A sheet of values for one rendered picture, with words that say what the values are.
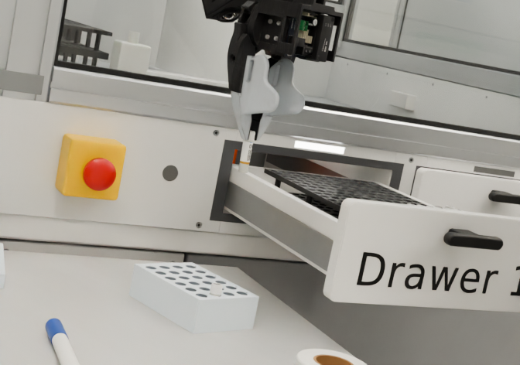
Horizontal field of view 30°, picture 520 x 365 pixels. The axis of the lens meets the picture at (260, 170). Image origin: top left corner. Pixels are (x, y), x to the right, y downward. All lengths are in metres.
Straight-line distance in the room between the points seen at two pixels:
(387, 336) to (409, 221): 0.51
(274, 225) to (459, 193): 0.40
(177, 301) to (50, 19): 0.39
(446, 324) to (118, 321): 0.71
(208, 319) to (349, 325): 0.49
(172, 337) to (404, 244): 0.27
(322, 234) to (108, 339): 0.27
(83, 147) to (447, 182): 0.57
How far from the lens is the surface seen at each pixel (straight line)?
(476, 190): 1.52
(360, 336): 1.52
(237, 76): 1.02
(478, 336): 1.65
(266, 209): 1.21
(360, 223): 1.03
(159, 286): 1.07
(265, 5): 1.01
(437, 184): 1.47
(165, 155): 1.28
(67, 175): 1.20
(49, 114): 1.23
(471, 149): 1.52
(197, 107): 1.29
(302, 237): 1.13
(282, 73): 1.05
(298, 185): 1.23
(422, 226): 1.07
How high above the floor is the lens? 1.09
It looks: 8 degrees down
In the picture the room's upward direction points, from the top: 11 degrees clockwise
